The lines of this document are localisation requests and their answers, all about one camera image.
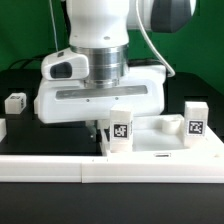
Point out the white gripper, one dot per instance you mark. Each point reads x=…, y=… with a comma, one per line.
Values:
x=70, y=100

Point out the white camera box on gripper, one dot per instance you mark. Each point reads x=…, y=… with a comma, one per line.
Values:
x=65, y=64

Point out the white front fence bar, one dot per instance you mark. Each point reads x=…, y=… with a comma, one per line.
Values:
x=103, y=170

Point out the white square tabletop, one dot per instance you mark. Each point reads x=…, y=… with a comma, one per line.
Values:
x=163, y=136

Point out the white fence bar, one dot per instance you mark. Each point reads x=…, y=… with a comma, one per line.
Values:
x=103, y=170
x=3, y=130

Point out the white left fence bar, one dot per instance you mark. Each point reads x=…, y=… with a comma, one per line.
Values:
x=3, y=130

